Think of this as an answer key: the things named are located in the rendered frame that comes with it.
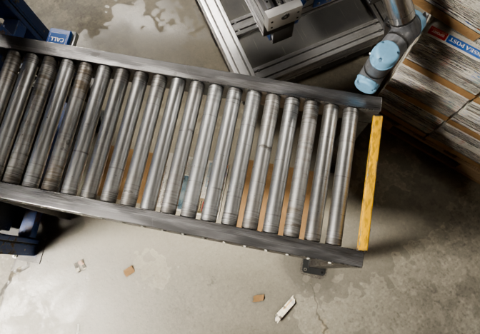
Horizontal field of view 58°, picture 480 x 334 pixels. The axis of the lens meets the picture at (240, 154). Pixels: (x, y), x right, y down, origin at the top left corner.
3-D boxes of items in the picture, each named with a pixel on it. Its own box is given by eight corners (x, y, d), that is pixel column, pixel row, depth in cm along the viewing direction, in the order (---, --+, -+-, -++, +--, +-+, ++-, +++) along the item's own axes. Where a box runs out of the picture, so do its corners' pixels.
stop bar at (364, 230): (382, 117, 140) (384, 115, 138) (366, 252, 130) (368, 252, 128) (372, 115, 141) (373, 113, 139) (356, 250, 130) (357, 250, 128)
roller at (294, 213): (316, 104, 148) (322, 99, 143) (294, 243, 136) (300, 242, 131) (303, 100, 147) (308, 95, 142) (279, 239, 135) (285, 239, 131)
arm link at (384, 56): (391, 25, 126) (379, 43, 136) (368, 52, 124) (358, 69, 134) (413, 41, 124) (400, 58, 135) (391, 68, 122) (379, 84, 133)
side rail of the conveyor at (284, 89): (372, 109, 154) (382, 95, 142) (371, 123, 153) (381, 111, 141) (13, 48, 163) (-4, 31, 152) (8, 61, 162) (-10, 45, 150)
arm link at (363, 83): (379, 88, 133) (371, 99, 141) (395, 60, 135) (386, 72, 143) (356, 76, 134) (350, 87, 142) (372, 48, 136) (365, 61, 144)
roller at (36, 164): (80, 63, 153) (74, 56, 148) (39, 193, 142) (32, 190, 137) (66, 61, 154) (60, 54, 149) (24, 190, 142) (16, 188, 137)
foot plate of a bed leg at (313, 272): (331, 250, 208) (331, 250, 207) (326, 280, 204) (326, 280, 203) (303, 244, 209) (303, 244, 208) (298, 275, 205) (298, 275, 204)
